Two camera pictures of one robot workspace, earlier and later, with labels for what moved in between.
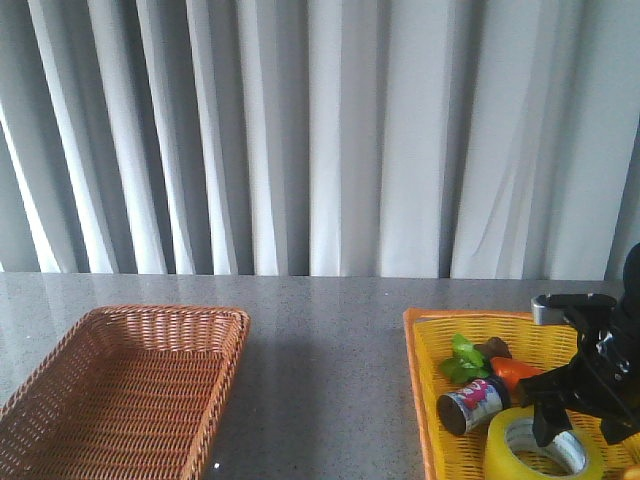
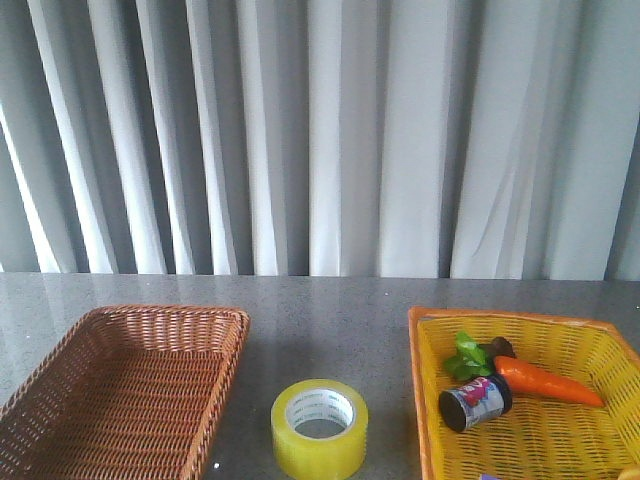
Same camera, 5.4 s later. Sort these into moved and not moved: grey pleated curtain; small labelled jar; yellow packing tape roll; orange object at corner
Moved: yellow packing tape roll
Not moved: small labelled jar; orange object at corner; grey pleated curtain
